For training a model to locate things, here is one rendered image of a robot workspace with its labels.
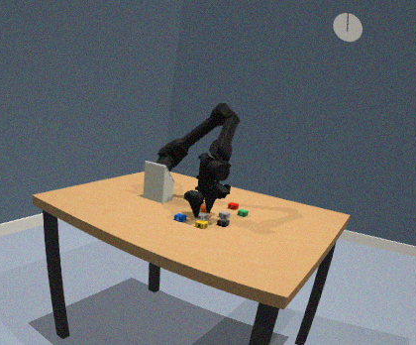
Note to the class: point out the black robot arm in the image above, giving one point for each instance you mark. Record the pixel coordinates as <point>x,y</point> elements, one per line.
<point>221,149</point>

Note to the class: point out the yellow block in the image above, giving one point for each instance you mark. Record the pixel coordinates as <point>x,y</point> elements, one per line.
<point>202,224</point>

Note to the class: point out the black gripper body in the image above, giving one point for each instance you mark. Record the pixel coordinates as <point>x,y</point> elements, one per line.
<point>198,196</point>

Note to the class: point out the red block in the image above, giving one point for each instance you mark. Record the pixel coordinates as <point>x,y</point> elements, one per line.
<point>233,206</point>

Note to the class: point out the blue block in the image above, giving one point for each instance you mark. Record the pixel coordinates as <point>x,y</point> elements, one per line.
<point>180,217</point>

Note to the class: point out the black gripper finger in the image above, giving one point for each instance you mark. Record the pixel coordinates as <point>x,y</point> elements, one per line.
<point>195,207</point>
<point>209,201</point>

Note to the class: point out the green block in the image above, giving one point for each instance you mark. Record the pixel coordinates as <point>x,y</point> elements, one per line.
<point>243,212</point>

